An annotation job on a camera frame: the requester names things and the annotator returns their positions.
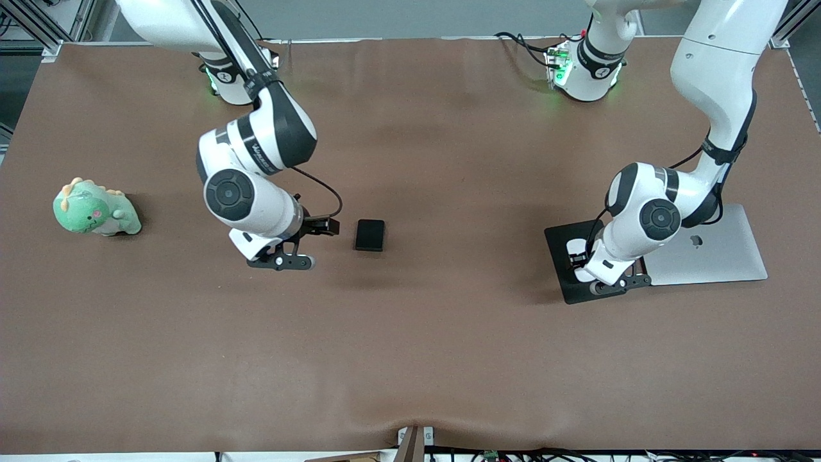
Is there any green dinosaur plush toy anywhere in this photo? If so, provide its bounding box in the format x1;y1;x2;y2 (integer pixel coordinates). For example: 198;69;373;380
53;177;142;237

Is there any metal bracket with brown post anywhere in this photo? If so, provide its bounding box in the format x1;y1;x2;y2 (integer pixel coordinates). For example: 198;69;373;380
396;425;436;462

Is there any aluminium frame post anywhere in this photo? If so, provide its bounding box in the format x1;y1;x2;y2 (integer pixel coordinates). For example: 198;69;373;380
770;0;821;49

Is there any black mouse pad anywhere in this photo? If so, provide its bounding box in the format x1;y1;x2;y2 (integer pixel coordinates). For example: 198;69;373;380
544;219;627;305

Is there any brown table cover mat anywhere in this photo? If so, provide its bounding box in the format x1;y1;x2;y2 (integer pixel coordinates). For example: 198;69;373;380
0;35;821;454

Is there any aluminium frame with black struts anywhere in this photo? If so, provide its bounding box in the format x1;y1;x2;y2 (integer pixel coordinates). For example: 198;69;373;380
0;0;119;62

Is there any black base cable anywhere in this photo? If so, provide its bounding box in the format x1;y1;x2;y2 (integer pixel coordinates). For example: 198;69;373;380
494;31;554;55
513;35;563;69

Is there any silver laptop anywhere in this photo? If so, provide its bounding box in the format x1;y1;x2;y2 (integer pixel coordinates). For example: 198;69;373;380
643;204;769;287

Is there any black phone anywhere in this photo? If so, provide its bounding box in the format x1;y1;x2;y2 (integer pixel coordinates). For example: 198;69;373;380
355;219;386;252

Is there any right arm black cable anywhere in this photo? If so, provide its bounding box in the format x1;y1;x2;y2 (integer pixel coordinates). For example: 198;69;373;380
292;166;344;220

